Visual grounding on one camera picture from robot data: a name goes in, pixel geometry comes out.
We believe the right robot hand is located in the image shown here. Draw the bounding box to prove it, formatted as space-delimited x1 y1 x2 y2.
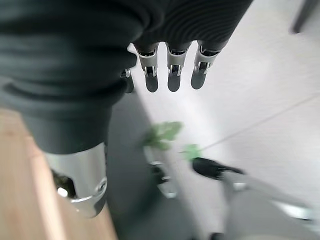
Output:
0 0 254 219

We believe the large green leaf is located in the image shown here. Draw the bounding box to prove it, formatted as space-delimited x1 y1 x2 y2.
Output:
141 121 185 151

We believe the dark robot foot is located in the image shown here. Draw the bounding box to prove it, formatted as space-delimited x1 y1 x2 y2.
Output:
148 161 179 199
191 156 246 180

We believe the small green leaf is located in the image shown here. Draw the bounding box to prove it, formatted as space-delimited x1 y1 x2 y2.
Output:
183 144 206 161

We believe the dark furniture leg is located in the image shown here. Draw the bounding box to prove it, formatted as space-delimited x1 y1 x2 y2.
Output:
290 0 319 35

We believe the silver robot leg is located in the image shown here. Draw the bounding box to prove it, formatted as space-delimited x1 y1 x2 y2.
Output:
209 171 320 240

